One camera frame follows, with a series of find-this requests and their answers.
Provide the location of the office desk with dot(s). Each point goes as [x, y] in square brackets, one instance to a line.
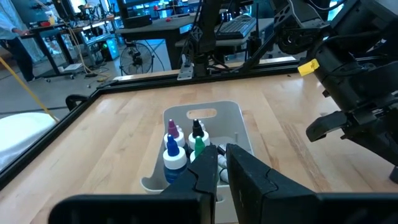
[161, 31]

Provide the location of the green-lit computer tower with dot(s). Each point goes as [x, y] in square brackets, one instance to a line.
[109, 48]

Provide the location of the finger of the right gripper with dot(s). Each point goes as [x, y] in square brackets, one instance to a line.
[394, 175]

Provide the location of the large green-tip dropper bottle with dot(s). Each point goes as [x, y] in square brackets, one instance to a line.
[199, 146]

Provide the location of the black aluminium frame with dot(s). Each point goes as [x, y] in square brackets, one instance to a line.
[140, 85]

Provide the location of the silver metal bracket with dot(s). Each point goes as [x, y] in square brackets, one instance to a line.
[186, 70]

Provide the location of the large black-tip dropper bottle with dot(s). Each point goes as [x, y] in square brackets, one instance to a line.
[196, 129]

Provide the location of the grey plastic bin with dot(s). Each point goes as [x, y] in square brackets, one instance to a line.
[227, 127]

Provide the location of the black floor fan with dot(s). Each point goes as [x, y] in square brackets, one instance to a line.
[136, 59]

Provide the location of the white bagged bucket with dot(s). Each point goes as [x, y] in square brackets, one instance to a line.
[21, 137]

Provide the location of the black handheld radio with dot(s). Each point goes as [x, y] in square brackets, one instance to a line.
[255, 43]

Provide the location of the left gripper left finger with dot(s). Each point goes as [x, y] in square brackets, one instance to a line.
[203, 177]

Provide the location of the black backlit keyboard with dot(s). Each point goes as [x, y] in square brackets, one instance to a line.
[236, 26]

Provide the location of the person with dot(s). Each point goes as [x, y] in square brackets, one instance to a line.
[18, 59]

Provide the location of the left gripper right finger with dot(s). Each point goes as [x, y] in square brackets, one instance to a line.
[255, 186]

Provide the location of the large purple-tip dropper bottle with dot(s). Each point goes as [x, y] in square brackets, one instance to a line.
[173, 129]

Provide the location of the large blue-tip dropper bottle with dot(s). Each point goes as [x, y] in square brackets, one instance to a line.
[174, 161]

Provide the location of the black workbench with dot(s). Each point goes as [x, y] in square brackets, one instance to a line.
[46, 29]

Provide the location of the fruit green food coloring bottle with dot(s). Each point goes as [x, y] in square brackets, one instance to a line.
[224, 176]

